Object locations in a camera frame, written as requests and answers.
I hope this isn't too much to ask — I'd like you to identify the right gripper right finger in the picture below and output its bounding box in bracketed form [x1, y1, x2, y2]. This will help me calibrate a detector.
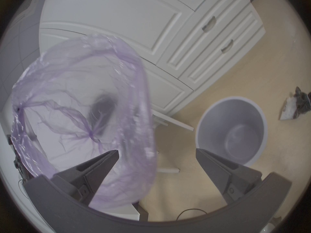
[196, 148, 263, 205]

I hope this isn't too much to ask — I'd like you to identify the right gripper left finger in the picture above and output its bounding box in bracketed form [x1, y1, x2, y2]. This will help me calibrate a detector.
[52, 150, 120, 205]

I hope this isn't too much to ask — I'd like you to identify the white trash bin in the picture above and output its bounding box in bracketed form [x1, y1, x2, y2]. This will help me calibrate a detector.
[195, 96, 268, 167]

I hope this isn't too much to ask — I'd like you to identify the purple plastic bag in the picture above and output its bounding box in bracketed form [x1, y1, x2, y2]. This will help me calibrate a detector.
[11, 34, 157, 208]

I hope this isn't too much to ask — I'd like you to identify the small white table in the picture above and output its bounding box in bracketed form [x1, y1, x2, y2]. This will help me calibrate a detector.
[0, 91, 195, 222]

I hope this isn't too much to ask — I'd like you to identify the crumpled printed wrapper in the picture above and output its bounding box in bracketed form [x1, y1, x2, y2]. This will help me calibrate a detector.
[279, 86, 311, 121]

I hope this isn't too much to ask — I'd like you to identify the white wardrobe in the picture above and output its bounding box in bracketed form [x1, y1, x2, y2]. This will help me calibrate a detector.
[39, 0, 266, 116]

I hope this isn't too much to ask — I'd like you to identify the black cable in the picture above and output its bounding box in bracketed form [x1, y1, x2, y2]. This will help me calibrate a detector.
[176, 209, 207, 221]

